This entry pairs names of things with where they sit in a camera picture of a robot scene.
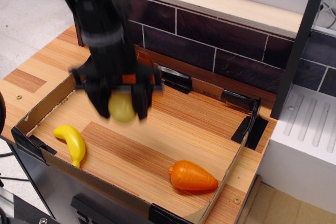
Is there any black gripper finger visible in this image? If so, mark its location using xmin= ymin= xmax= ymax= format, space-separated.
xmin=131 ymin=75 xmax=153 ymax=120
xmin=85 ymin=84 xmax=112 ymax=119

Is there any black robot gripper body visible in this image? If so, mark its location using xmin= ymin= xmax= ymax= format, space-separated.
xmin=71 ymin=28 xmax=163 ymax=92

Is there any yellow plastic toy potato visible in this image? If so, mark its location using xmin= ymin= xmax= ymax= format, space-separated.
xmin=108 ymin=92 xmax=136 ymax=123

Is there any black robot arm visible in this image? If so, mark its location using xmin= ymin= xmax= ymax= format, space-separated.
xmin=65 ymin=0 xmax=162 ymax=120

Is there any transparent orange plastic pot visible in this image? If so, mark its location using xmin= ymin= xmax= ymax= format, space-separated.
xmin=121 ymin=45 xmax=154 ymax=85

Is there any cardboard fence with black tape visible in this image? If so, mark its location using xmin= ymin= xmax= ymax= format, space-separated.
xmin=10 ymin=41 xmax=269 ymax=224

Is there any yellow plastic toy banana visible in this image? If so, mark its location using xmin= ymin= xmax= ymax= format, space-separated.
xmin=53 ymin=125 xmax=86 ymax=168

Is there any orange plastic toy carrot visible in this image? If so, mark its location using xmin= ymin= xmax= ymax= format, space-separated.
xmin=168 ymin=160 xmax=219 ymax=191

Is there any light wooden shelf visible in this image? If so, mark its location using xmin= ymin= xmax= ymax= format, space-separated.
xmin=156 ymin=0 xmax=303 ymax=38

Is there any dark tiled backsplash panel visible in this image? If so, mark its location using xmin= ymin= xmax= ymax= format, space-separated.
xmin=75 ymin=0 xmax=336 ymax=98

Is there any white ribbed drainboard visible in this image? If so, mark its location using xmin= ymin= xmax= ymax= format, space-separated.
xmin=259 ymin=85 xmax=335 ymax=213

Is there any black toy oven handle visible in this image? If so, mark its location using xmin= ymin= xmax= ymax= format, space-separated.
xmin=70 ymin=195 xmax=116 ymax=223

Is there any black vertical post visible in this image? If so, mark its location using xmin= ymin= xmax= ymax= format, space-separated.
xmin=270 ymin=0 xmax=322 ymax=120

